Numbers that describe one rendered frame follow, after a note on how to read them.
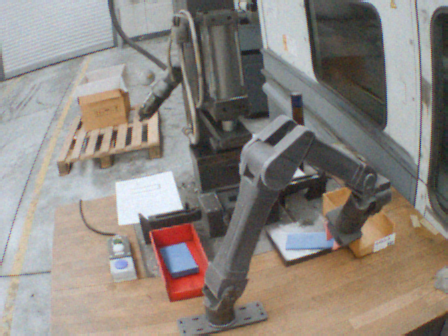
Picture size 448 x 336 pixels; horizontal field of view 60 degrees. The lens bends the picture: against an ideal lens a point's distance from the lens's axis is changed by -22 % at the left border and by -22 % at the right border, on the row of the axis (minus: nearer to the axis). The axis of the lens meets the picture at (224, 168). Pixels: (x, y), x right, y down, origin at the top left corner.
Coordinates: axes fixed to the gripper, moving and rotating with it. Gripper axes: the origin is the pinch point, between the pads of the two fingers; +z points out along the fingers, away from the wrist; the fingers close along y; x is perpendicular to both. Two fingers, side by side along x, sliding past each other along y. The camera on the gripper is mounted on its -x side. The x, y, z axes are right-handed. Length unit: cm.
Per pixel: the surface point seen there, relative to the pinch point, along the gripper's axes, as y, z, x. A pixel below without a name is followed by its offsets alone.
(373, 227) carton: -1.0, 2.1, -16.2
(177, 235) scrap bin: 24.8, 14.6, 30.5
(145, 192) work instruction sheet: 54, 34, 28
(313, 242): 3.7, 3.1, 3.1
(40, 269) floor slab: 107, 167, 89
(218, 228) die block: 22.3, 13.2, 19.7
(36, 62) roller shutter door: 830, 536, 37
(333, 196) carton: 15.1, 5.5, -12.2
